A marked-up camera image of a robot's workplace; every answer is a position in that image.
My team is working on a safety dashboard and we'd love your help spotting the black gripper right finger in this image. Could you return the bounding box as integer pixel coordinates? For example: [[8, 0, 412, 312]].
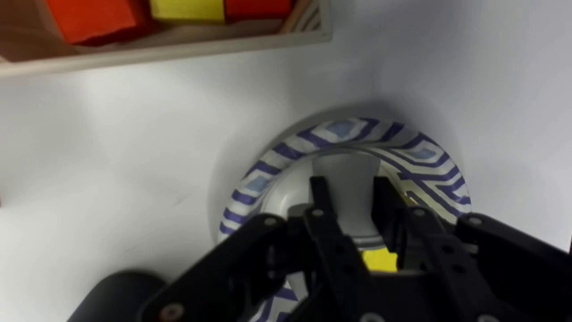
[[373, 178, 572, 322]]

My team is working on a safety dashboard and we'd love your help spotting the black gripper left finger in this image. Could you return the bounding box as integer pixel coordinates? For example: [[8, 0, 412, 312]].
[[137, 176, 367, 322]]

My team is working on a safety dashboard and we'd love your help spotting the open wooden tray box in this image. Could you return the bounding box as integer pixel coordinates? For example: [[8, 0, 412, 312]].
[[0, 0, 333, 80]]

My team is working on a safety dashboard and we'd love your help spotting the yellow block on plate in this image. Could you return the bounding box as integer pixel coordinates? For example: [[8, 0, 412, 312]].
[[360, 248, 401, 276]]

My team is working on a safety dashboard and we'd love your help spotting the purple patterned paper plate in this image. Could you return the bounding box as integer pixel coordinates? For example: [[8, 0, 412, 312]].
[[217, 117, 474, 322]]

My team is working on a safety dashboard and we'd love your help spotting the red wooden block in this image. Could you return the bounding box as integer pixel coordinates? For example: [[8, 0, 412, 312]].
[[224, 0, 296, 22]]

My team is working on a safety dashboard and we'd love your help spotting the yellow wooden block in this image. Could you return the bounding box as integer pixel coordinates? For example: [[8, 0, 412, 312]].
[[147, 0, 230, 26]]

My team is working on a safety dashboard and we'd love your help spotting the orange wooden block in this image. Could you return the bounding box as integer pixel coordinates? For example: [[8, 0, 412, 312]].
[[45, 0, 147, 47]]

